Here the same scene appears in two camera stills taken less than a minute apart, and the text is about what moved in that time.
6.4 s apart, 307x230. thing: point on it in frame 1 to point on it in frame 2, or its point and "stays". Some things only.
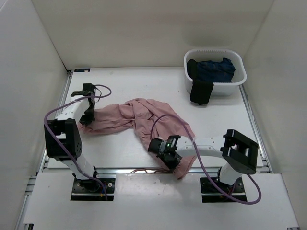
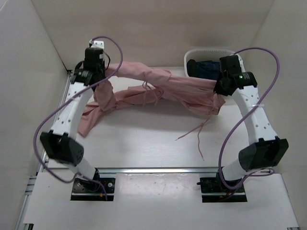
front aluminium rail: (153, 170) stays
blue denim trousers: (221, 72) stays
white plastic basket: (239, 75) stays
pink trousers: (151, 118) to (125, 83)
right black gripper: (171, 165) to (218, 90)
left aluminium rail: (60, 105) stays
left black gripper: (88, 120) to (102, 68)
